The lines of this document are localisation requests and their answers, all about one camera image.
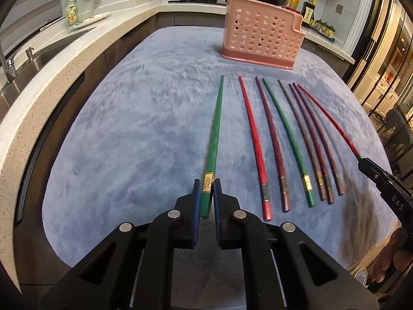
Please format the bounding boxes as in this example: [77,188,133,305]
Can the green chopstick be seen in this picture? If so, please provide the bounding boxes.
[262,78,316,207]
[200,75,225,218]

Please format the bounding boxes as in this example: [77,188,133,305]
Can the maroon chopstick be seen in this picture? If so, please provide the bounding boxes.
[255,76,291,213]

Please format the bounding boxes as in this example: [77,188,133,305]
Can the purple chopstick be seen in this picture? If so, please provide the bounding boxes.
[292,83,345,196]
[288,83,335,205]

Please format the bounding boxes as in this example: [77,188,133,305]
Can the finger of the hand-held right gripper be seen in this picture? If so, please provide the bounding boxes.
[357,157,392,189]

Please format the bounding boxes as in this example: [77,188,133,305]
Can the speckled kitchen counter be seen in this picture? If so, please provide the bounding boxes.
[0,0,357,298]

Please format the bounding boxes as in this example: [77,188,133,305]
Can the window blinds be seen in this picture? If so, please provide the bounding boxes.
[0,0,67,44]

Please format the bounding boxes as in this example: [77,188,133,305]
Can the stainless steel sink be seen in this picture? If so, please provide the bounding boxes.
[0,27,97,105]

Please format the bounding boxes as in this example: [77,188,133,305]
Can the green dish soap bottle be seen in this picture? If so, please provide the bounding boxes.
[65,0,80,28]

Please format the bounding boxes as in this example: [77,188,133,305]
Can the dark soy sauce bottle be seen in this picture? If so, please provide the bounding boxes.
[300,0,317,28]

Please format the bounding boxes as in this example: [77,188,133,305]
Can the patterned oval plate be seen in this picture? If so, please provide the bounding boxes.
[68,11,113,32]

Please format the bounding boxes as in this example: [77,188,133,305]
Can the red chopstick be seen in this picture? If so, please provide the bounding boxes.
[297,84,364,162]
[238,76,273,222]

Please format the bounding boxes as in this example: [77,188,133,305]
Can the pink perforated utensil holder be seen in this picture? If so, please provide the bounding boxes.
[221,0,307,71]

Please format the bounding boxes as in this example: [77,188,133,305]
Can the person's right hand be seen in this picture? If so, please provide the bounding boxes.
[370,226,413,285]

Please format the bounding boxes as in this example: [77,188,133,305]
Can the row of spice jars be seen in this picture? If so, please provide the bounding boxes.
[314,18,336,41]

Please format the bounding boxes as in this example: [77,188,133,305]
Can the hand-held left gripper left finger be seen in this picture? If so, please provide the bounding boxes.
[38,178,202,310]

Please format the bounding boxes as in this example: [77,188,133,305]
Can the chrome faucet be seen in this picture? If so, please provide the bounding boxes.
[0,50,17,86]

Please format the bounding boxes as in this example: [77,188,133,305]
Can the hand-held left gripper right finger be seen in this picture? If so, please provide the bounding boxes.
[212,179,380,310]

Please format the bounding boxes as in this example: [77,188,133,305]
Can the glass sliding door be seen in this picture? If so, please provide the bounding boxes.
[342,0,413,168]

